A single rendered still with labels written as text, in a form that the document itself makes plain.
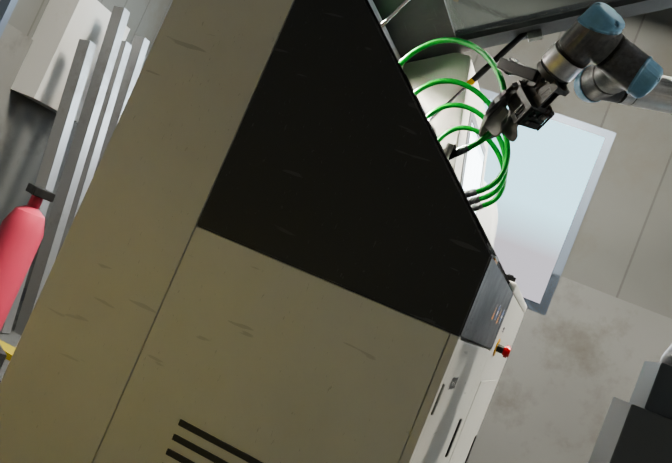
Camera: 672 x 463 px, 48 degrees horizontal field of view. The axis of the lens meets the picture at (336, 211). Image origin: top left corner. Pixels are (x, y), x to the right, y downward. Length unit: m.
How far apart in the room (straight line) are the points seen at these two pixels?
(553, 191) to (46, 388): 3.26
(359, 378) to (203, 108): 0.65
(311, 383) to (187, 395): 0.26
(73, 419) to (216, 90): 0.74
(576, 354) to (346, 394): 2.99
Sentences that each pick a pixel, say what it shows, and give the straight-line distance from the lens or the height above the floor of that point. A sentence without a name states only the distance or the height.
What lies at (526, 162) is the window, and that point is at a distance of 4.45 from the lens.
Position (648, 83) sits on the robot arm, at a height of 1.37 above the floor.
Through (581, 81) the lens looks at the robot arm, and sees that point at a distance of 1.69.
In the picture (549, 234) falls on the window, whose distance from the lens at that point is 4.38.
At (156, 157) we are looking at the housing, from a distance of 1.67.
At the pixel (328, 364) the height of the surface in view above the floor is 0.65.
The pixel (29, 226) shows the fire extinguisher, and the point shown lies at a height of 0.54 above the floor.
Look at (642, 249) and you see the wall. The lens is 4.45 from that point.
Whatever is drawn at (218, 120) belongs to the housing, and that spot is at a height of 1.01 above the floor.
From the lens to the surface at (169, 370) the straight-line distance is 1.58.
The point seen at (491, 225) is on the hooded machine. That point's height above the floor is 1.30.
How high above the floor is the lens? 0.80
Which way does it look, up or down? 5 degrees up
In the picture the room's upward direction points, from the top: 23 degrees clockwise
